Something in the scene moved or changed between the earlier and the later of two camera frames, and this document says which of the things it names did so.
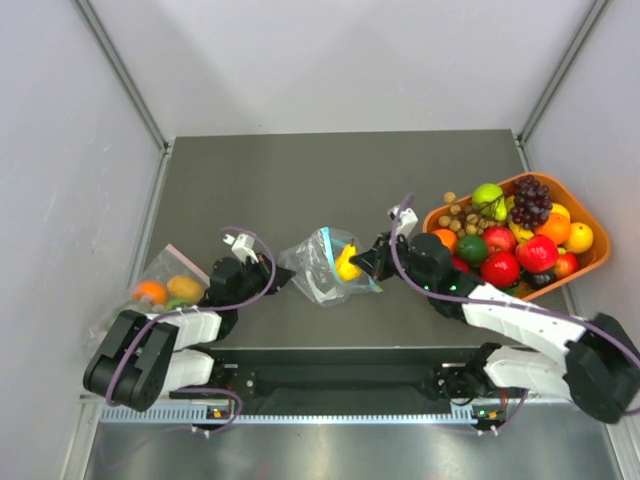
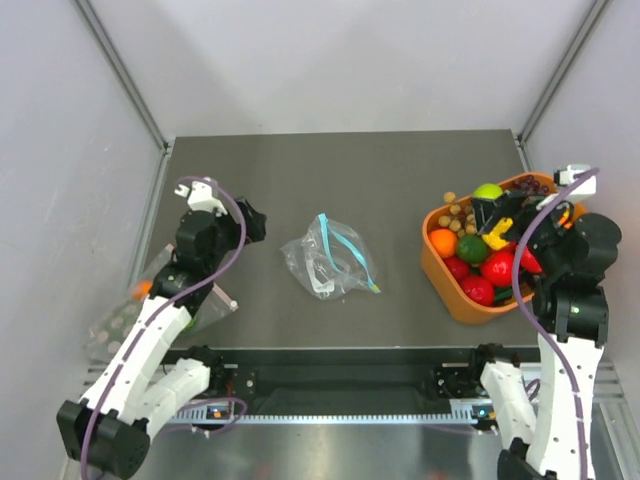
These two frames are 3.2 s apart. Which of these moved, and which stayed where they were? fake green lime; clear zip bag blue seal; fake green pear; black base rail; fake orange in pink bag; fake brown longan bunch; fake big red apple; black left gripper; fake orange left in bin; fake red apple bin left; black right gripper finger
Moved: black right gripper finger; clear zip bag blue seal; black left gripper
Stayed: fake green lime; fake green pear; fake red apple bin left; fake orange in pink bag; fake brown longan bunch; fake big red apple; black base rail; fake orange left in bin
